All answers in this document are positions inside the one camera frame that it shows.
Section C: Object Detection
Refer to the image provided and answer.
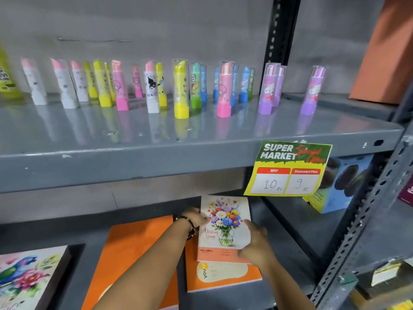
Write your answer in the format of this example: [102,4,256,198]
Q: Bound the grey metal shelf board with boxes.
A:
[0,93,405,194]

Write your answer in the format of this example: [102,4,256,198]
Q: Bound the black perforated shelf upright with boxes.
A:
[259,0,302,94]

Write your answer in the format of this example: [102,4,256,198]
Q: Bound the yellow and green price tag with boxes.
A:
[243,141,333,197]

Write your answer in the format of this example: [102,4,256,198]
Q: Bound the orange notebook with white label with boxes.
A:
[185,236,263,293]

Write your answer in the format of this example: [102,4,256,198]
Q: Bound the row of lipstick-shaped erasers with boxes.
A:
[20,57,328,120]

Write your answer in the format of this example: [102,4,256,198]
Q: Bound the person's right forearm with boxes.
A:
[257,260,316,310]

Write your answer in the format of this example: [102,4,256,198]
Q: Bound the maroon packet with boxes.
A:
[398,174,413,208]

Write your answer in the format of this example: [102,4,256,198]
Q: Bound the flower bouquet notebook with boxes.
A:
[197,195,252,264]

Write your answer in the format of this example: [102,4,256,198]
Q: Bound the person's left hand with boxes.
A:
[176,207,209,228]

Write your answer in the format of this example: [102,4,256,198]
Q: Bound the yellow-green bottle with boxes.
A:
[0,45,23,100]

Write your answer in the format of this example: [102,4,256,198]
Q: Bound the blue and yellow product box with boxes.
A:
[302,154,375,214]

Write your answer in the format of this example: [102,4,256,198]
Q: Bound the grey perforated shelf upright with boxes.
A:
[310,90,413,310]

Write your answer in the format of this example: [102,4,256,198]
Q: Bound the parrot and flower notebook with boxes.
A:
[0,245,71,310]

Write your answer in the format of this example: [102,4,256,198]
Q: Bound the person's right hand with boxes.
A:
[238,219,275,267]

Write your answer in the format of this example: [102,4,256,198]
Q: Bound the dark grey shelf board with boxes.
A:
[0,197,349,310]

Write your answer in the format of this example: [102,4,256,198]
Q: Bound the plain orange notebook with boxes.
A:
[81,215,179,310]

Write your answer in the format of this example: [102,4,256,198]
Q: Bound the orange cardboard box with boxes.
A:
[349,0,413,105]

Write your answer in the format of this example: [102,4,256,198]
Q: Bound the yellow and white packet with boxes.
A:
[350,258,413,310]

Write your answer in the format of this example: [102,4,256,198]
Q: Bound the person's left forearm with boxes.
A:
[93,219,193,310]

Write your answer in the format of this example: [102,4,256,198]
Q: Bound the black bead bracelet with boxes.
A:
[175,216,196,241]

